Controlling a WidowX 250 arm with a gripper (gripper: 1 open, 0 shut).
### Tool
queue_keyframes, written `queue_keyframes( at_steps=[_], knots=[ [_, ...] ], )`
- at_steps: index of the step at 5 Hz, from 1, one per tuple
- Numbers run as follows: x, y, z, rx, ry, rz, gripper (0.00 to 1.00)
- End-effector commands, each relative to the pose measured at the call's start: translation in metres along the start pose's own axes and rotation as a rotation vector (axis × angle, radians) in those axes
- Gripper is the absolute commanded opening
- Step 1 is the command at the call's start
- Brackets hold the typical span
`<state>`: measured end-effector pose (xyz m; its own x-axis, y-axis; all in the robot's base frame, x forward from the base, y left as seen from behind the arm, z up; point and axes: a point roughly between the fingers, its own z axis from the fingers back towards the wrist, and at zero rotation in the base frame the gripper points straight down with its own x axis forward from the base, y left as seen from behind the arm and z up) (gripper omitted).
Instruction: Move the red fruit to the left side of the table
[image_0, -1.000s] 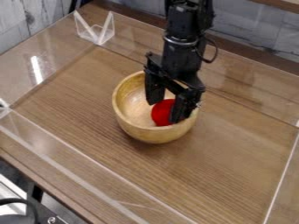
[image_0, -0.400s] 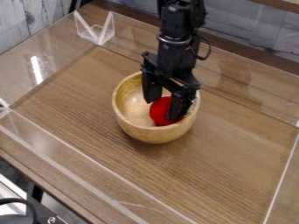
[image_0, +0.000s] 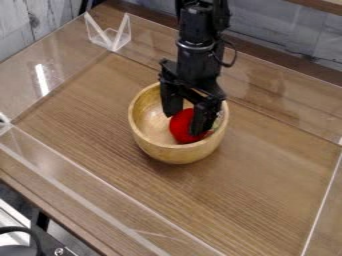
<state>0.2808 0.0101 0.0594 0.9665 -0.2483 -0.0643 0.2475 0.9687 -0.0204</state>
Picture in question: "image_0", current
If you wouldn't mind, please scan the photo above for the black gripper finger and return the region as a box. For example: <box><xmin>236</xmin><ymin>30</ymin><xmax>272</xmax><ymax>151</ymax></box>
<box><xmin>161</xmin><ymin>79</ymin><xmax>184</xmax><ymax>117</ymax></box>
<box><xmin>190</xmin><ymin>100</ymin><xmax>222</xmax><ymax>136</ymax></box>

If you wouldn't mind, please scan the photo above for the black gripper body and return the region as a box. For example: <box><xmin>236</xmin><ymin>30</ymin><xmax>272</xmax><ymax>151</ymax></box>
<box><xmin>160</xmin><ymin>40</ymin><xmax>226</xmax><ymax>105</ymax></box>

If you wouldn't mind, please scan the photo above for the red felt fruit green leaf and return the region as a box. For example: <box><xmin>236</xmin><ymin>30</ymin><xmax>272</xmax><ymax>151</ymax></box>
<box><xmin>169</xmin><ymin>108</ymin><xmax>218</xmax><ymax>144</ymax></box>

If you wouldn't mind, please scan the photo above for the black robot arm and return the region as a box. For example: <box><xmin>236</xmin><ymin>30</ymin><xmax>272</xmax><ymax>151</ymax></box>
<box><xmin>160</xmin><ymin>0</ymin><xmax>238</xmax><ymax>136</ymax></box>

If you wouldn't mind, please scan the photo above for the light wooden bowl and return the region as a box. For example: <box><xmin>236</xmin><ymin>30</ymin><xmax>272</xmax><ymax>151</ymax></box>
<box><xmin>129</xmin><ymin>83</ymin><xmax>230</xmax><ymax>164</ymax></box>

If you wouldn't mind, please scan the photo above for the black metal table leg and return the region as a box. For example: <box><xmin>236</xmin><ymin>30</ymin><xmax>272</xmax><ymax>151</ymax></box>
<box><xmin>31</xmin><ymin>208</ymin><xmax>50</xmax><ymax>232</ymax></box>

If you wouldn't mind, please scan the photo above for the clear acrylic corner bracket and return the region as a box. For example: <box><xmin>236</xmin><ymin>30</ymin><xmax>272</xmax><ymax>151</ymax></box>
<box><xmin>85</xmin><ymin>12</ymin><xmax>131</xmax><ymax>52</ymax></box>

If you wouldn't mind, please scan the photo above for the clear acrylic tray wall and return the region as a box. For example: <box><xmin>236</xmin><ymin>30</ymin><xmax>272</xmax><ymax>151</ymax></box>
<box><xmin>0</xmin><ymin>17</ymin><xmax>342</xmax><ymax>256</ymax></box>

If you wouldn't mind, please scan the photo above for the black cable under table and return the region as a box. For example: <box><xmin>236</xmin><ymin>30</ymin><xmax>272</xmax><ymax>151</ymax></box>
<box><xmin>0</xmin><ymin>225</ymin><xmax>46</xmax><ymax>256</ymax></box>

